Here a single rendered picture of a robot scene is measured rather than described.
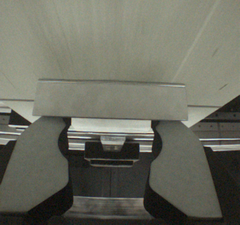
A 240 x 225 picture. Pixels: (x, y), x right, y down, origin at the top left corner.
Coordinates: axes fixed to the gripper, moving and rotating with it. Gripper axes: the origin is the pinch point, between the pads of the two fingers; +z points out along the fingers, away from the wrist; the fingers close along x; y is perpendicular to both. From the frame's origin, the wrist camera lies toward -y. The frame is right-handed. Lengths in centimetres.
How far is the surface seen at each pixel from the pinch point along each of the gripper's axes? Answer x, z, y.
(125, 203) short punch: 1.9, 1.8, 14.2
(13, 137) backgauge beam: -25.6, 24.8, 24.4
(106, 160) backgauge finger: -0.9, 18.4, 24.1
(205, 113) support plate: 8.3, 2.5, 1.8
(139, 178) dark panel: 11, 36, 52
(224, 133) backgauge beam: 30.5, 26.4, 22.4
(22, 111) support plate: -8.2, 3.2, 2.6
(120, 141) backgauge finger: 1.3, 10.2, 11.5
